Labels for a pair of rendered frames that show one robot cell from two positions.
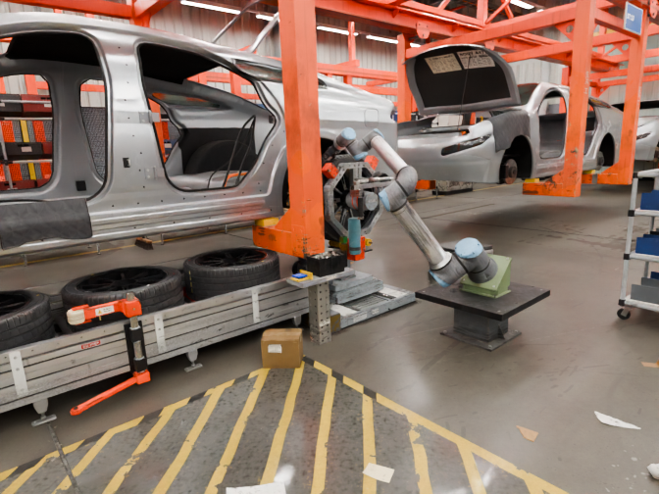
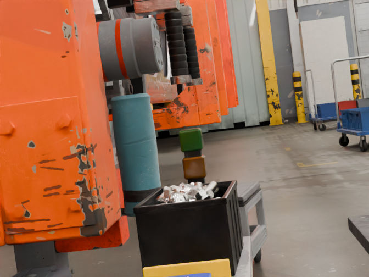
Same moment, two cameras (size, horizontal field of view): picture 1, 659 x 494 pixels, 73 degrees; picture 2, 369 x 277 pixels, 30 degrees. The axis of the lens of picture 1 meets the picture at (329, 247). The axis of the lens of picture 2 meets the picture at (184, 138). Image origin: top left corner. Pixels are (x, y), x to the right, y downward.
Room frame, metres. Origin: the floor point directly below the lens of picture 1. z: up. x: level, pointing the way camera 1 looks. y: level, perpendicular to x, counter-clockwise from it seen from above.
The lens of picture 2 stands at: (1.96, 0.79, 0.71)
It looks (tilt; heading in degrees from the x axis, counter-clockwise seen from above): 3 degrees down; 316
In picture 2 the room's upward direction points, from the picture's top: 7 degrees counter-clockwise
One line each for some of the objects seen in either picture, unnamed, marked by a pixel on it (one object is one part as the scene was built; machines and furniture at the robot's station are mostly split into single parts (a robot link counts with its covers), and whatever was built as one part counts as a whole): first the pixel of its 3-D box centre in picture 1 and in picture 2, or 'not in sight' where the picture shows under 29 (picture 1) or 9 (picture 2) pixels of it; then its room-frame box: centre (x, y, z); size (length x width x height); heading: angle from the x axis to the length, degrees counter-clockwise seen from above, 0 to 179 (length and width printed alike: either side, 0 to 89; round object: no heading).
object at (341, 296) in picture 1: (345, 287); not in sight; (3.41, -0.12, 0.13); 0.50 x 0.36 x 0.10; 130
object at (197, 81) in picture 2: not in sight; (190, 55); (3.19, -0.48, 0.83); 0.04 x 0.04 x 0.16
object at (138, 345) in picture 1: (135, 337); not in sight; (2.16, 1.02, 0.30); 0.09 x 0.05 x 0.50; 130
